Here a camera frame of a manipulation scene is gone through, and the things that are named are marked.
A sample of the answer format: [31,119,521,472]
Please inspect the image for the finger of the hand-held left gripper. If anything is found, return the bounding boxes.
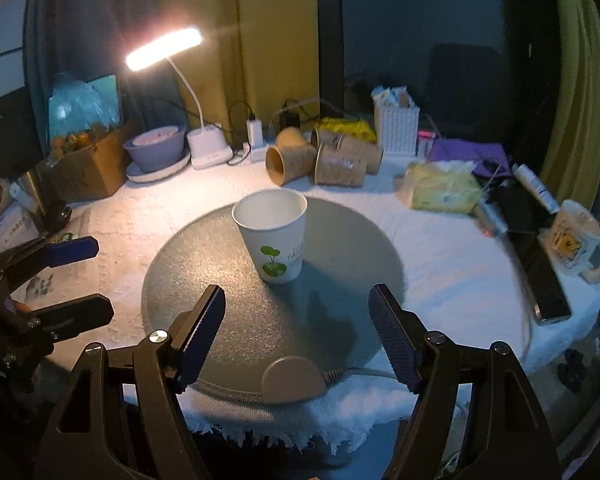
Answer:
[0,236,100,306]
[0,294,115,361]

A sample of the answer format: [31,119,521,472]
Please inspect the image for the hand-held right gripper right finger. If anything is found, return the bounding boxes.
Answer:
[368,283,563,480]

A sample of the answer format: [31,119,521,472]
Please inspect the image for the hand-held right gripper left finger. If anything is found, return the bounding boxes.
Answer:
[32,284,227,480]

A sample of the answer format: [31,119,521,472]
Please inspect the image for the white paper cup green print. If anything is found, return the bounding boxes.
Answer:
[231,189,308,285]

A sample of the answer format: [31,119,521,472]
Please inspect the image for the brown paper cup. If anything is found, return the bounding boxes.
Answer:
[337,136,385,175]
[310,129,343,150]
[314,144,368,186]
[276,127,311,150]
[265,146,317,186]

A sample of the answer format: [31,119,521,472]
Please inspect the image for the round grey mat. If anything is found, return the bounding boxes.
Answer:
[141,195,406,397]

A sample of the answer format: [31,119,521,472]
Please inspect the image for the dark metal container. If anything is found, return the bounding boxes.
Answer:
[34,160,72,233]

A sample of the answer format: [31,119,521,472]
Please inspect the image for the cardboard box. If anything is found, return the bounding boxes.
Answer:
[50,125,131,201]

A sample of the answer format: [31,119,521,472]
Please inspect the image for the beige round mat controller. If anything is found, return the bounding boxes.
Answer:
[261,356,327,405]

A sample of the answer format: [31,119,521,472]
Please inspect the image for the pile of oranges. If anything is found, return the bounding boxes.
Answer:
[50,130,106,155]

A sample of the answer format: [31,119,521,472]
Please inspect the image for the purple bowl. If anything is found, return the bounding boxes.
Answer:
[124,125,187,173]

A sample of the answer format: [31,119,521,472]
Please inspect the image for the white plate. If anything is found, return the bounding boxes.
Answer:
[126,152,192,184]

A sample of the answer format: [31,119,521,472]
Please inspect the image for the blue plastic bag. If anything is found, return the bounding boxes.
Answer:
[47,72,121,136]

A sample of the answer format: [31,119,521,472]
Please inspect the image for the yellow tissue pack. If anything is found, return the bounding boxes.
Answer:
[397,160,483,213]

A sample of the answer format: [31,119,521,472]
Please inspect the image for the black phone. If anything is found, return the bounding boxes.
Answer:
[510,230,572,326]

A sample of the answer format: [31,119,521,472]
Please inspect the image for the white desk lamp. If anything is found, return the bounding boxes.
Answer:
[125,26,233,168]

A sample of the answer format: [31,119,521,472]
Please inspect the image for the black pouch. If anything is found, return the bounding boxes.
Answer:
[497,180,551,233]

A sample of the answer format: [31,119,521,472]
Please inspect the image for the purple cloth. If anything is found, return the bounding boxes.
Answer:
[427,139,508,177]

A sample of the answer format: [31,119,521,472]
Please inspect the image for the cartoon print mug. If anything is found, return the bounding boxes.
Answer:
[540,200,600,281]

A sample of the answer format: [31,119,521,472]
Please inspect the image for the white tube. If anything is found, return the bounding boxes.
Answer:
[511,164,561,213]

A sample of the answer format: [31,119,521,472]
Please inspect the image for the white woven basket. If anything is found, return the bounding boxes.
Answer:
[374,105,421,156]

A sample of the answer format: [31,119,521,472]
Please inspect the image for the yellow packet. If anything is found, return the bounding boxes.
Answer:
[315,117,377,142]

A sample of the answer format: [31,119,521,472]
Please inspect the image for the packets in basket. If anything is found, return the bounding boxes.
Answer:
[370,85,413,109]

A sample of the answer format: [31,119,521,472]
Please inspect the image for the yellow curtain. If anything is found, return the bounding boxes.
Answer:
[177,0,326,133]
[540,0,600,206]

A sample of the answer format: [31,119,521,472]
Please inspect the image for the white mat cable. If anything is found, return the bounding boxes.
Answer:
[324,366,396,380]

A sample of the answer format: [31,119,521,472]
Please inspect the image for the black cable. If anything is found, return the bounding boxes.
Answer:
[228,101,256,152]

